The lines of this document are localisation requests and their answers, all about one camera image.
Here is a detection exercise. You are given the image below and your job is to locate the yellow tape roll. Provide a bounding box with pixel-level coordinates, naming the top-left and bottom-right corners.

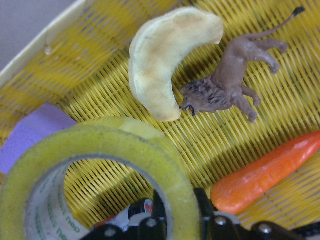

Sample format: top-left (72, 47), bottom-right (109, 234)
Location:
top-left (0, 117), bottom-right (200, 240)

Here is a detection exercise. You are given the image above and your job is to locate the yellow plastic basket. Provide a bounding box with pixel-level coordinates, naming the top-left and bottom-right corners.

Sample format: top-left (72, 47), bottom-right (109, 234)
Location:
top-left (0, 0), bottom-right (320, 232)

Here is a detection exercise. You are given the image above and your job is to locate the pale toy banana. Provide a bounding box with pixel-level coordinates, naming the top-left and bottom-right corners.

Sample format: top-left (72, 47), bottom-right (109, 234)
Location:
top-left (128, 7), bottom-right (224, 122)

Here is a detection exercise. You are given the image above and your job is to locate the purple foam block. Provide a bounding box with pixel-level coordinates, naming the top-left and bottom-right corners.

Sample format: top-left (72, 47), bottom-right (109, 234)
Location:
top-left (0, 103), bottom-right (77, 174)

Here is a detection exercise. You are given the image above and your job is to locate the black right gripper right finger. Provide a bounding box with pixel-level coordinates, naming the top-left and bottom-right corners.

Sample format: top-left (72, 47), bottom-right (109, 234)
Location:
top-left (194, 188), bottom-right (240, 240)

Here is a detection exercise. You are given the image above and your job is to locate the orange toy carrot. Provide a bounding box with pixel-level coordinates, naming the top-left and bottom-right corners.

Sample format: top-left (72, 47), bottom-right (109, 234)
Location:
top-left (210, 131), bottom-right (320, 214)

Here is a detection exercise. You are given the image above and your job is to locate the toy lion figure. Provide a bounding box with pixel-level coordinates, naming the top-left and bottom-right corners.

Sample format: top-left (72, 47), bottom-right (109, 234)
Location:
top-left (180, 6), bottom-right (305, 123)

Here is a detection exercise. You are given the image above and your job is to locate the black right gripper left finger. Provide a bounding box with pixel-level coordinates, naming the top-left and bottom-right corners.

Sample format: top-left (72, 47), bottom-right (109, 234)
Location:
top-left (129, 191), bottom-right (167, 240)

